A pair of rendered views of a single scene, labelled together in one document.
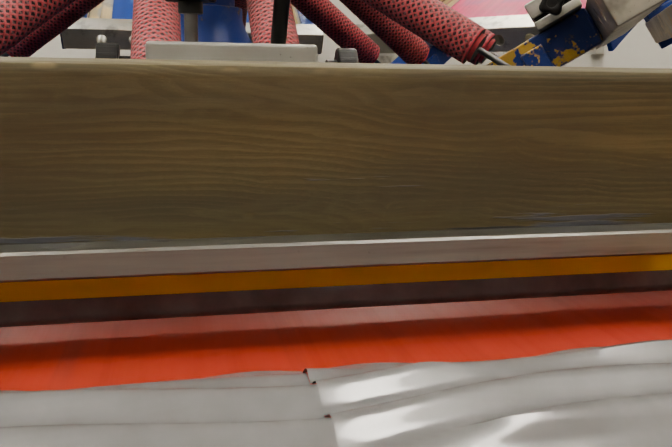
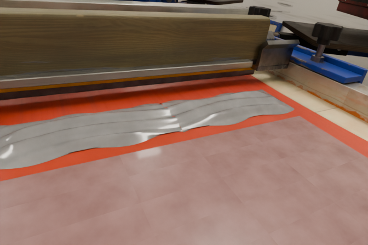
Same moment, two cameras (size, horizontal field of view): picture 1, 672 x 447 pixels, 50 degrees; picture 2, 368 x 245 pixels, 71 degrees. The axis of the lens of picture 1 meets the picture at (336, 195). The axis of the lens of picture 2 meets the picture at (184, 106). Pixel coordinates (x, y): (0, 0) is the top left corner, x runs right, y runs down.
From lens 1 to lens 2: 0.11 m
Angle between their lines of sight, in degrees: 25
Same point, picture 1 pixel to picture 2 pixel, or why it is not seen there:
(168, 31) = not seen: outside the picture
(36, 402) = (98, 117)
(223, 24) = not seen: outside the picture
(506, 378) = (211, 104)
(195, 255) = (128, 73)
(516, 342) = (208, 92)
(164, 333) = (114, 92)
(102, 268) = (102, 78)
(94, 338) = (95, 95)
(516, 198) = (210, 53)
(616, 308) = (230, 80)
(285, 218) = (150, 61)
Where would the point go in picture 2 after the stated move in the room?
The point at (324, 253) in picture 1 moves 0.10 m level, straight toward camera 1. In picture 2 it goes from (162, 71) to (182, 107)
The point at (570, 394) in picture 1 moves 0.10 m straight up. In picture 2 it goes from (225, 107) to (240, 30)
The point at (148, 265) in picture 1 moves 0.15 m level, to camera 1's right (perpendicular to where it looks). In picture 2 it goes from (115, 76) to (226, 76)
